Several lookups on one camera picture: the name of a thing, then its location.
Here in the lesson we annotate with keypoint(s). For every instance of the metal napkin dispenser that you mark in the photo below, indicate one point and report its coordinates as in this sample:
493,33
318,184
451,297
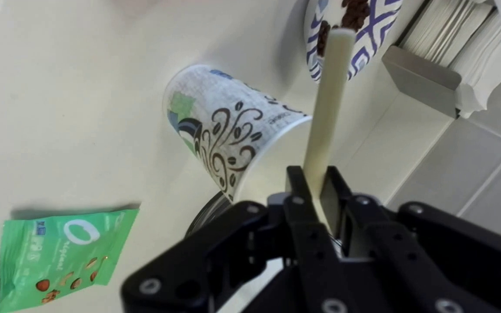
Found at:
433,74

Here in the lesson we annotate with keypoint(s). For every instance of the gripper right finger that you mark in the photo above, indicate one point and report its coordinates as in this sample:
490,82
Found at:
429,252

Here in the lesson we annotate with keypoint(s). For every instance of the printed paper cup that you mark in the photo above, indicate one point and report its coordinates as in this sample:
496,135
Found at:
228,130

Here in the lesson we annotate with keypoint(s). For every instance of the stack of white napkins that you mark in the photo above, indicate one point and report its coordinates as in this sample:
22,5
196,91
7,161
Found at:
489,56

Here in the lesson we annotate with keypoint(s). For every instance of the heap of brown contents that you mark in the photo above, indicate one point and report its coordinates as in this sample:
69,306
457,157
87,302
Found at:
346,21

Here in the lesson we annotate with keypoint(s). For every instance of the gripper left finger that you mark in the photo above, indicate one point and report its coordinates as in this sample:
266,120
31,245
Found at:
233,243

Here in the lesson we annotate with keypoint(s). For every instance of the green snack packet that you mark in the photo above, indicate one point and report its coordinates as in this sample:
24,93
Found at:
59,258

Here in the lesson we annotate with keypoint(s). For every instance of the cream plastic spoon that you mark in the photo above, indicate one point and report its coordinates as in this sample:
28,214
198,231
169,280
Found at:
331,108

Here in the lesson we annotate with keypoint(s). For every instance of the blue patterned paper bowl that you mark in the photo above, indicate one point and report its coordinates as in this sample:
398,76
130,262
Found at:
363,39

